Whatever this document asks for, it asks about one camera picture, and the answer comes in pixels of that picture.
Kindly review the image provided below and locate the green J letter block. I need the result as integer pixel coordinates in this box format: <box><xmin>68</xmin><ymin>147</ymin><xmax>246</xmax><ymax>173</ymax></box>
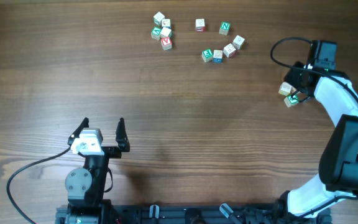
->
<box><xmin>284</xmin><ymin>95</ymin><xmax>300</xmax><ymax>108</ymax></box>

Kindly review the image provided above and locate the red V letter block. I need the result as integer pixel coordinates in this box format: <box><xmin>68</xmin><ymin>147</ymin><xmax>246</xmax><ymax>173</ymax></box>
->
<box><xmin>160</xmin><ymin>37</ymin><xmax>172</xmax><ymax>50</ymax></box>

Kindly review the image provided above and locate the block with blue side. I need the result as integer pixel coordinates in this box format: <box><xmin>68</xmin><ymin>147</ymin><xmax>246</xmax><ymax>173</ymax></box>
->
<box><xmin>161</xmin><ymin>19</ymin><xmax>171</xmax><ymax>29</ymax></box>

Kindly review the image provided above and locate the green N letter block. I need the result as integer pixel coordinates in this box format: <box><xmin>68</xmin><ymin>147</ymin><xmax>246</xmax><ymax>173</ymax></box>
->
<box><xmin>219</xmin><ymin>21</ymin><xmax>231</xmax><ymax>35</ymax></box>

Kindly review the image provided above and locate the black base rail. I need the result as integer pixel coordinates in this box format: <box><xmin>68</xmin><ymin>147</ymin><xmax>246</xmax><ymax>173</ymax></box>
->
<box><xmin>55</xmin><ymin>204</ymin><xmax>333</xmax><ymax>224</ymax></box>

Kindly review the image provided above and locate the block with red side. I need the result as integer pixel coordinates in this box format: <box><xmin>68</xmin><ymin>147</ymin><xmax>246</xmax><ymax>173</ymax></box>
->
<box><xmin>195</xmin><ymin>19</ymin><xmax>206</xmax><ymax>32</ymax></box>

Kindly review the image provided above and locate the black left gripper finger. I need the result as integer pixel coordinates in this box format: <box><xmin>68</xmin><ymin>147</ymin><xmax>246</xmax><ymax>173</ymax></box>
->
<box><xmin>116</xmin><ymin>118</ymin><xmax>131</xmax><ymax>152</ymax></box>
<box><xmin>67</xmin><ymin>117</ymin><xmax>89</xmax><ymax>146</ymax></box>

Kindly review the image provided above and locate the green E letter block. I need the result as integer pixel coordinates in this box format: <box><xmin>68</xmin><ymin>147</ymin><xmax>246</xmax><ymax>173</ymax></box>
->
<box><xmin>201</xmin><ymin>49</ymin><xmax>213</xmax><ymax>62</ymax></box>

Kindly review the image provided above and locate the yellow edged picture block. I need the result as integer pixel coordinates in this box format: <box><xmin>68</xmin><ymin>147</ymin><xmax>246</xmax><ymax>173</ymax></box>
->
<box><xmin>232</xmin><ymin>35</ymin><xmax>245</xmax><ymax>50</ymax></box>

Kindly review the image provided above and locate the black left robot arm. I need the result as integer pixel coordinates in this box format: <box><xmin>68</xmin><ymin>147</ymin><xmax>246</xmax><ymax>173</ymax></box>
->
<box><xmin>55</xmin><ymin>118</ymin><xmax>130</xmax><ymax>224</ymax></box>

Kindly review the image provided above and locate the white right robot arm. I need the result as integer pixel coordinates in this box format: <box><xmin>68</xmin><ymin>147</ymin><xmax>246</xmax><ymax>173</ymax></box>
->
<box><xmin>273</xmin><ymin>62</ymin><xmax>358</xmax><ymax>222</ymax></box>

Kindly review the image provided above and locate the green Z side block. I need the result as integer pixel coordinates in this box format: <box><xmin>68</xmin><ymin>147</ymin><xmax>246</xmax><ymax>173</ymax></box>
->
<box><xmin>160</xmin><ymin>27</ymin><xmax>173</xmax><ymax>38</ymax></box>

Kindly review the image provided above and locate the yellow side picture block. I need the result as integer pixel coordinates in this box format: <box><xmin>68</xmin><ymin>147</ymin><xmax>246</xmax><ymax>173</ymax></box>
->
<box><xmin>278</xmin><ymin>82</ymin><xmax>293</xmax><ymax>96</ymax></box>

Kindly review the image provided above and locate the green A letter block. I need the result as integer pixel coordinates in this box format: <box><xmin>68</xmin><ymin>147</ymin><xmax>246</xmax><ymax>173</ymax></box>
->
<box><xmin>151</xmin><ymin>27</ymin><xmax>162</xmax><ymax>40</ymax></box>

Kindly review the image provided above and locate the plain top far-left block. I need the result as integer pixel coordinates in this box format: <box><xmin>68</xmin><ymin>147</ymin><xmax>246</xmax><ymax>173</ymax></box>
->
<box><xmin>153</xmin><ymin>11</ymin><xmax>165</xmax><ymax>26</ymax></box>

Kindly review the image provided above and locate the black left camera cable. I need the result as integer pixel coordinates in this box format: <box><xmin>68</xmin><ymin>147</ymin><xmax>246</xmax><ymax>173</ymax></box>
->
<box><xmin>6</xmin><ymin>146</ymin><xmax>73</xmax><ymax>224</ymax></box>

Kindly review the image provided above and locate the snail picture blue block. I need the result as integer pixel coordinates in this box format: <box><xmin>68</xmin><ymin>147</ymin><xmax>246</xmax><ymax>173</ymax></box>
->
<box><xmin>213</xmin><ymin>50</ymin><xmax>223</xmax><ymax>63</ymax></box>

